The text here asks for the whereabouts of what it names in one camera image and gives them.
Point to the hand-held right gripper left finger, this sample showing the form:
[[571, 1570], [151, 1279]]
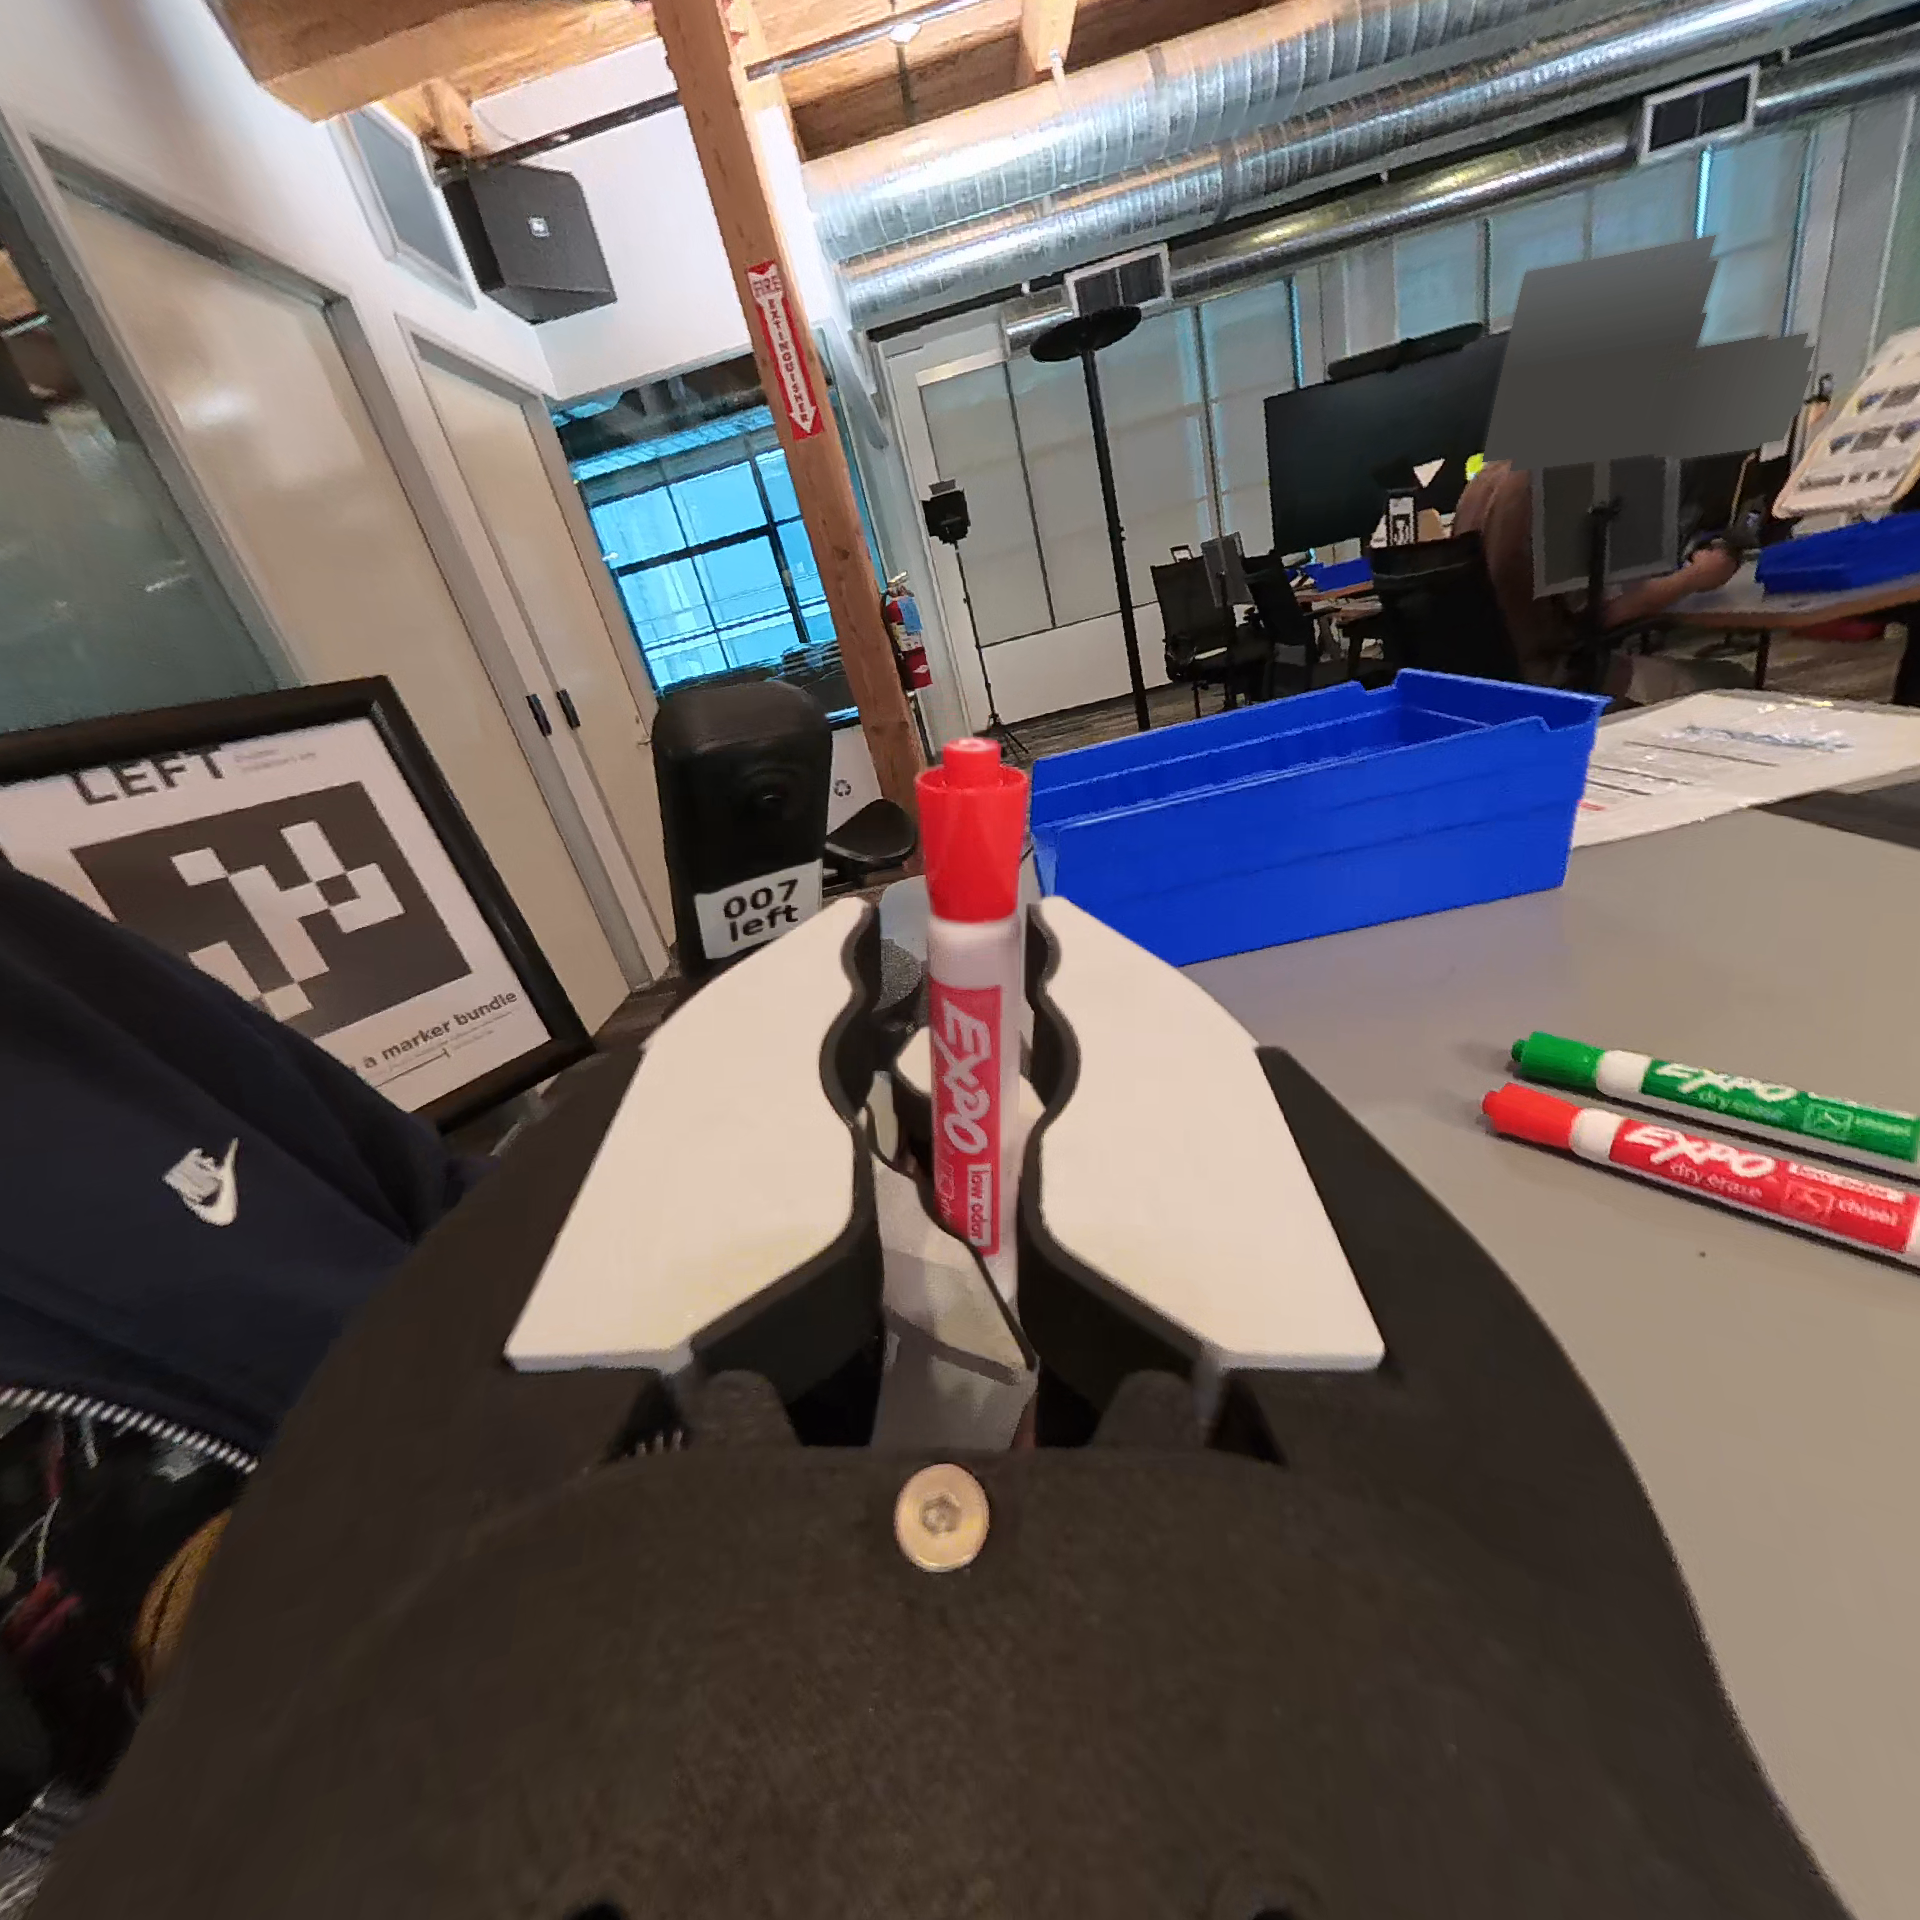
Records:
[[690, 1187]]

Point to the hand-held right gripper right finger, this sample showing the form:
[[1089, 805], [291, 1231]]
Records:
[[1200, 1187]]

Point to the red marker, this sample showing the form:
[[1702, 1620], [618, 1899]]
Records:
[[1710, 1154], [969, 900]]

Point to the large blue plastic bin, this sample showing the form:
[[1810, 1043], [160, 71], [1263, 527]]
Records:
[[1321, 796]]

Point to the green marker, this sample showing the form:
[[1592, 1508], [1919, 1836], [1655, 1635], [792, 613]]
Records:
[[1710, 1096]]

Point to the black office chair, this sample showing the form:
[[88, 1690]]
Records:
[[872, 841], [1217, 615]]

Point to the red fire extinguisher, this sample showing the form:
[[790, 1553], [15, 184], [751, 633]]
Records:
[[907, 636]]

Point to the framed black white pattern sign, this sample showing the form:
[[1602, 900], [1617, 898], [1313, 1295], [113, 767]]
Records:
[[270, 885]]

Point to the black floor lamp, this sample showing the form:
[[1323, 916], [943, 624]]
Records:
[[1087, 336]]

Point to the printed paper sheet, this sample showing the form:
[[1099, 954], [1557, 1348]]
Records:
[[1757, 767]]

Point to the black computer monitor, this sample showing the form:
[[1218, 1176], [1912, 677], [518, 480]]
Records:
[[1381, 435]]

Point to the small blue bin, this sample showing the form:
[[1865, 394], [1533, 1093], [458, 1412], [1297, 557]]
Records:
[[1837, 553]]

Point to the small printed table sign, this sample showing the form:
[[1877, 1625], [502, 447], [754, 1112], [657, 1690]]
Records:
[[1862, 421]]

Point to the black wall speaker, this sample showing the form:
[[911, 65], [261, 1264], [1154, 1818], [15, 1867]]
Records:
[[535, 240]]

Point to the silver air duct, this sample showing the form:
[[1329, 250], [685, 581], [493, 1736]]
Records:
[[1352, 121]]

